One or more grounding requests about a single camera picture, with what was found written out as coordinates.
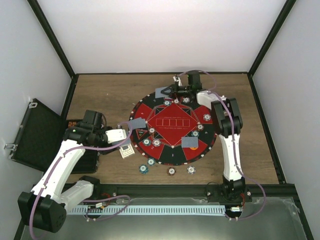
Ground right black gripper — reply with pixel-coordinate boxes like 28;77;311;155
161;81;193;102

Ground dealt card seat five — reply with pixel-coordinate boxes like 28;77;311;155
155;87;172;99

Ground blue white chips seat six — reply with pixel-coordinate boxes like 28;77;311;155
182;97;191;104

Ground blue white chips seat eight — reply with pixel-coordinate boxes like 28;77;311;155
203;114;211;122

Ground orange chips seat nine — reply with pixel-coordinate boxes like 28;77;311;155
197;124;204;131

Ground dealt card seat four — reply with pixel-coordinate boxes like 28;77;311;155
129;117;146;130

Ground green chips seat nine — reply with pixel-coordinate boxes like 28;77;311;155
191;130;199;137

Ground dealt card seat ten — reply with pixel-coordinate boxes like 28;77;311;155
181;136;199;148

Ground green chips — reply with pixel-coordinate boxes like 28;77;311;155
142;138;152;146

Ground green chip mat edge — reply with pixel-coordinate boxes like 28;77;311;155
147;158;156;166

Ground orange brown poker chip stack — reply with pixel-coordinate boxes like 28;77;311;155
167;167;176;176

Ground blue white poker chip stack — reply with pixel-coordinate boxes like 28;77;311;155
186;165;196;175

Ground green poker chip stack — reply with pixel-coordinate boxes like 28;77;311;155
139;164;149;174

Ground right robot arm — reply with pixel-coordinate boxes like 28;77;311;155
160;70;246;202

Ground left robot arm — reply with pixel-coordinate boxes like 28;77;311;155
17;110;133;235

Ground round red black poker mat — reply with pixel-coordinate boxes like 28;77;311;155
129;92;217;166

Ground triangular all in marker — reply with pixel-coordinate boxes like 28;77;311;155
135;129;149;140

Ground white card box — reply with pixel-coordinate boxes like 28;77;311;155
119;144;135;159

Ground black poker set case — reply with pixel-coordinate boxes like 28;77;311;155
9;98;104;172

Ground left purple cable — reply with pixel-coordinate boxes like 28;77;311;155
29;120;136;240

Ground purple cable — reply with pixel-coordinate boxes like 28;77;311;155
178;70;267;221
29;120;136;240

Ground light blue slotted cable duct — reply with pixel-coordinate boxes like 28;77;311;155
68;205;226;216

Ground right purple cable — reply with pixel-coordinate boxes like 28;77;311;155
178;70;267;221

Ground black frame post right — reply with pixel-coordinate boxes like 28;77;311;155
248;0;297;77

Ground black frame post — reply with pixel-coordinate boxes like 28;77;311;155
27;0;76;79
248;0;297;77

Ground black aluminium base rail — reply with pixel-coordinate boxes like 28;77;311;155
84;183;298;204

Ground black frame post left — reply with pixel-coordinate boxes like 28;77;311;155
27;0;76;79

